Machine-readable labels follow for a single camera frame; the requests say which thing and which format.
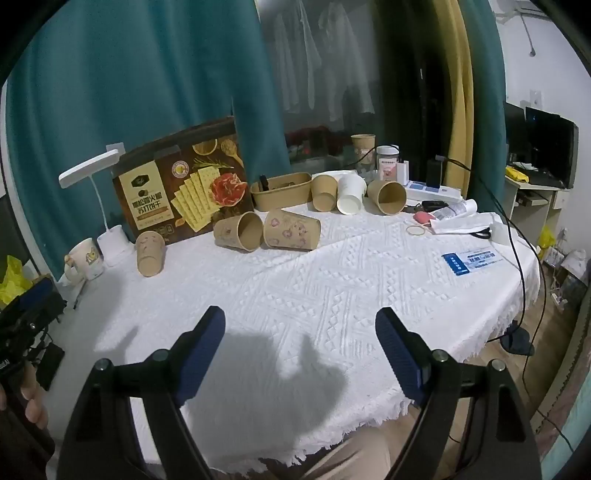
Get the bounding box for white textured tablecloth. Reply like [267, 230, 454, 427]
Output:
[58, 173, 541, 476]

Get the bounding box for brown cracker box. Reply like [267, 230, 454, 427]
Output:
[112, 116, 254, 245]

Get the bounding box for black flat object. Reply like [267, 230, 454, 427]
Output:
[34, 344, 66, 392]

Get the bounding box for white computer desk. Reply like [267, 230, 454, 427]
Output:
[503, 175, 571, 238]

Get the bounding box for white paper cup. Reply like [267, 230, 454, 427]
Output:
[337, 174, 368, 216]

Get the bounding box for floral kraft paper cup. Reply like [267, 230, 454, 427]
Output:
[263, 209, 321, 251]

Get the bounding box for white cartoon mug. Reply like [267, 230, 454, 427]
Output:
[64, 237, 106, 288]

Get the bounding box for white plastic bag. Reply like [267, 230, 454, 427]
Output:
[429, 211, 513, 243]

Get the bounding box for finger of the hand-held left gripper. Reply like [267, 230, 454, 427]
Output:
[0, 276, 54, 319]

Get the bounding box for tall printed paper cup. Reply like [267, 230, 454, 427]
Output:
[351, 134, 377, 172]

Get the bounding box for teal curtain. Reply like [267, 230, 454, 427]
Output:
[4, 0, 291, 282]
[459, 0, 509, 204]

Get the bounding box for yellow curtain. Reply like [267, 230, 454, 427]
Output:
[431, 0, 476, 190]

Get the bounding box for person's left hand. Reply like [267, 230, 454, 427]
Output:
[19, 364, 49, 431]

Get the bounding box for yellow crumpled bag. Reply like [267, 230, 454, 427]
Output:
[0, 256, 35, 308]

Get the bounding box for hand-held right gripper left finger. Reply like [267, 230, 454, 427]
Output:
[55, 305, 227, 480]

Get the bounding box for hanging white clothes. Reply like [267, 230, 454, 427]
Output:
[272, 0, 377, 116]

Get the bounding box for clear jar white lid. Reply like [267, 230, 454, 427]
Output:
[376, 145, 400, 183]

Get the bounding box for black cable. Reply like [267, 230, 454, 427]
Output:
[434, 156, 583, 455]

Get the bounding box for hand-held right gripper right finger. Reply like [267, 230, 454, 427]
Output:
[375, 307, 543, 480]

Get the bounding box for person's leg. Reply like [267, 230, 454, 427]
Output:
[295, 427, 393, 480]

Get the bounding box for white desk lamp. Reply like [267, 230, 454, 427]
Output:
[58, 150, 136, 267]

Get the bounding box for kraft paper bowl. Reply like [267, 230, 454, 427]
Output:
[250, 172, 313, 212]

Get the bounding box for blue and white card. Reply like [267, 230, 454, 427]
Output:
[441, 249, 504, 278]

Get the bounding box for clear plastic bottle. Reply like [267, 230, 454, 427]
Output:
[430, 199, 478, 223]

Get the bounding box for white power strip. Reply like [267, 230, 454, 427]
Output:
[405, 181, 467, 202]

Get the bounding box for small kraft paper cup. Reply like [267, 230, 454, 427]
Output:
[135, 231, 166, 278]

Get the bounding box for black computer monitor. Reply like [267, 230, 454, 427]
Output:
[503, 102, 580, 189]

